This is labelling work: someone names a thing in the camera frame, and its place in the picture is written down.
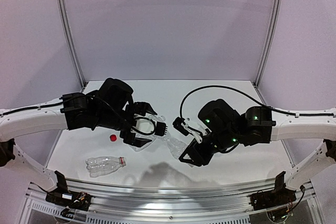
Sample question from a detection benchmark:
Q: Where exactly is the clear bottle with red ring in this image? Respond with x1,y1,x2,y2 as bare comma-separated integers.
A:
85,156,127,178

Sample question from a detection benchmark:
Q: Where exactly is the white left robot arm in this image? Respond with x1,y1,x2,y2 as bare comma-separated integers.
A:
1,78,167,193

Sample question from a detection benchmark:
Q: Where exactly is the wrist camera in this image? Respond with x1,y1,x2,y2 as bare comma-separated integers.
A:
131,115,167,136
172,117,210,144

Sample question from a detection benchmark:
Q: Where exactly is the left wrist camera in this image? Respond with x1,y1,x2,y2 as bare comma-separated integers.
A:
131,115,167,136

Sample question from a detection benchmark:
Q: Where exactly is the aluminium frame post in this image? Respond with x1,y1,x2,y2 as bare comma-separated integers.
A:
254,0,281,89
57,0,87,89

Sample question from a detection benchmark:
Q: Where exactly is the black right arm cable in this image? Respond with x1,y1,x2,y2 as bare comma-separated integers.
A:
179,84,336,121

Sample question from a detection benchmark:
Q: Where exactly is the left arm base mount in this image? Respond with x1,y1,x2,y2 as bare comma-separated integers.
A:
45,171,92,219

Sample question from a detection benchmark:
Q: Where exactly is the aluminium front table rail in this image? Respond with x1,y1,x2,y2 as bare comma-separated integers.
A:
43,176,316,224

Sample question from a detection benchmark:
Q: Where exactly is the red bottle cap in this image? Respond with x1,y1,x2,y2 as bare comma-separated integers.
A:
110,134,118,142

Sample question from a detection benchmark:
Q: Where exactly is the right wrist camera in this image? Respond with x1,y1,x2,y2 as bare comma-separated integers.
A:
172,117,210,144

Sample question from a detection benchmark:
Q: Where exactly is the right aluminium frame post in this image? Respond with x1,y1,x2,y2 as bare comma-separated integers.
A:
254,0,281,89

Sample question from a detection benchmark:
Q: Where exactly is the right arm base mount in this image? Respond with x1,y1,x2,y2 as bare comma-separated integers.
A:
249,171,306,223

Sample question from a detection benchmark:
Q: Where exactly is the left aluminium frame post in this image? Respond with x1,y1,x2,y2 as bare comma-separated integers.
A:
57,0,87,89

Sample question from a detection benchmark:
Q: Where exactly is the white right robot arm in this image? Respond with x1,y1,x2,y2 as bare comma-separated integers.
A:
179,99,335,190

